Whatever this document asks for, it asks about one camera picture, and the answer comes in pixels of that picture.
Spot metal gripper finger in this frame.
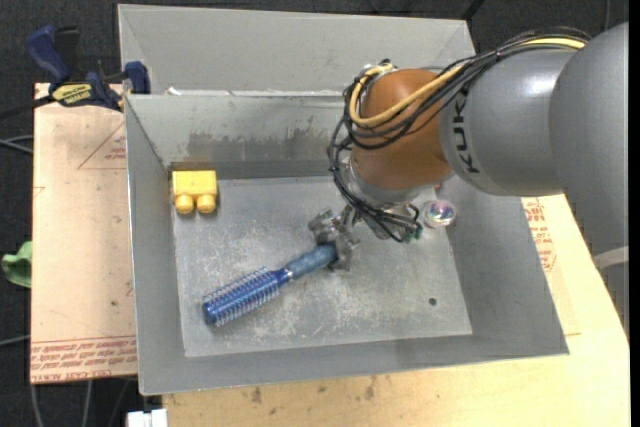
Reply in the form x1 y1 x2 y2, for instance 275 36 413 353
307 207 347 242
327 234 362 273

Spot blue hairbrush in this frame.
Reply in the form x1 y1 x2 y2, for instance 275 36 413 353
201 242 342 329

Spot clear iridescent glass ball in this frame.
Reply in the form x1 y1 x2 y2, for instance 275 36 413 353
423 199 458 230

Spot yellow toy brick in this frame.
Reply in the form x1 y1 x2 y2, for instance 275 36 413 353
171 169 220 216

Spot grey metal bin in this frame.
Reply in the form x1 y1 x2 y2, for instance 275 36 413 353
117 3 571 397

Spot brown cardboard board, red print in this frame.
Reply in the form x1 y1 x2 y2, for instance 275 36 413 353
29 82 583 386

